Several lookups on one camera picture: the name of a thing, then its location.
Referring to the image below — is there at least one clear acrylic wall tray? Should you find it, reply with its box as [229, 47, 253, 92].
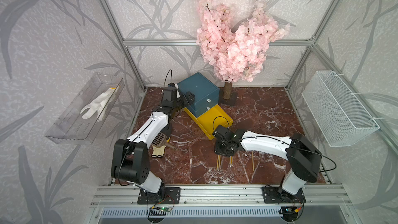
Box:
[45, 73, 125, 145]

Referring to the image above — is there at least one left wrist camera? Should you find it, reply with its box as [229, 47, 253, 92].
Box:
[162, 83, 179, 102]

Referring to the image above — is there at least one brown slotted spatula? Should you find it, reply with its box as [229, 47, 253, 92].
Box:
[152, 132, 178, 150]

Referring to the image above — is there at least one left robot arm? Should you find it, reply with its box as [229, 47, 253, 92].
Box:
[111, 88, 195, 196]

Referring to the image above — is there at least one aluminium front rail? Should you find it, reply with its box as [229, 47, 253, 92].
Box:
[90, 184, 352, 207]

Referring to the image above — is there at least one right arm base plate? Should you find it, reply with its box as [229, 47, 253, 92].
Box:
[261, 185, 306, 204]

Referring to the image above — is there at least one teal yellow drawer box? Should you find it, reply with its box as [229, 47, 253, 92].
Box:
[177, 72, 220, 123]

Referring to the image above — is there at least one left circuit board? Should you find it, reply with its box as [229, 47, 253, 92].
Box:
[149, 206, 174, 216]

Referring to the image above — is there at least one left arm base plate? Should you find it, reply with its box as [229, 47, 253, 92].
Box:
[137, 187, 181, 205]

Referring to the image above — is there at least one pink blossom artificial tree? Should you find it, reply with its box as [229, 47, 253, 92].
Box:
[197, 0, 290, 105]

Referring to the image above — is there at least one white glove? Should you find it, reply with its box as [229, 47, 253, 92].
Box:
[80, 88, 116, 122]

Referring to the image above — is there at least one yellow bottom drawer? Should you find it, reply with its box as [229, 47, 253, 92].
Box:
[196, 104, 233, 140]

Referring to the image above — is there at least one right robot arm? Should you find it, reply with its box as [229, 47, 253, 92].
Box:
[212, 125, 322, 196]

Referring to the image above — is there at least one white wire mesh basket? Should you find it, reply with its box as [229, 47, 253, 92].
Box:
[302, 71, 380, 147]

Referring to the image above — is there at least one circuit board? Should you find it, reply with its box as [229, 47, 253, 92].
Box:
[149, 206, 174, 216]
[279, 206, 303, 215]

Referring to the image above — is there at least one right circuit board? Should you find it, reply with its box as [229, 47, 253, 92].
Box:
[279, 206, 303, 215]

